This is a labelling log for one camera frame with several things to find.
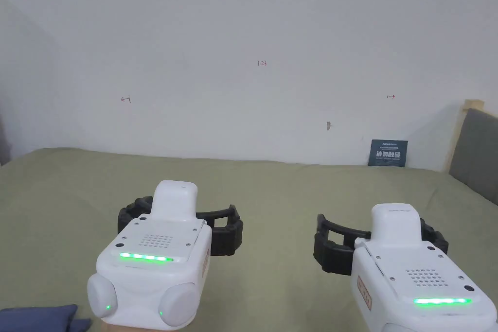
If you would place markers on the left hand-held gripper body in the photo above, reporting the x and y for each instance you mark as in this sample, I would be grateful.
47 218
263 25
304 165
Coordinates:
155 269

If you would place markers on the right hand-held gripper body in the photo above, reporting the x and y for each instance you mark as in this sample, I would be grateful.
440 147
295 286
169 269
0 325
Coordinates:
424 289

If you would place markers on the dark blue garment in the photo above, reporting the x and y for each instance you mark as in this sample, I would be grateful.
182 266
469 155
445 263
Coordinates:
42 318

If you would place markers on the grey padded headboard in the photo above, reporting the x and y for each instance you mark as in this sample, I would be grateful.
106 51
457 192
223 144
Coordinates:
476 153

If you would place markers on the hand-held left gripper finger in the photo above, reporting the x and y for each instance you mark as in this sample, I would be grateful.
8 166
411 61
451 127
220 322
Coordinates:
227 236
130 210

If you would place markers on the person's left hand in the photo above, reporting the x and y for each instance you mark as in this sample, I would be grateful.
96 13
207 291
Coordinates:
107 328

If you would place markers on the dark blue sign card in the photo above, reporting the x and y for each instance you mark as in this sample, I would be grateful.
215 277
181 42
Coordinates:
386 153

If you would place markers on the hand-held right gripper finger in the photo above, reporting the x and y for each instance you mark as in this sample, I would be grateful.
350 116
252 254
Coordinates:
334 256
435 239

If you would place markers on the bed with pale green sheet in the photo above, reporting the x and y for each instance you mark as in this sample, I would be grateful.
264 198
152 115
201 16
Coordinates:
272 192

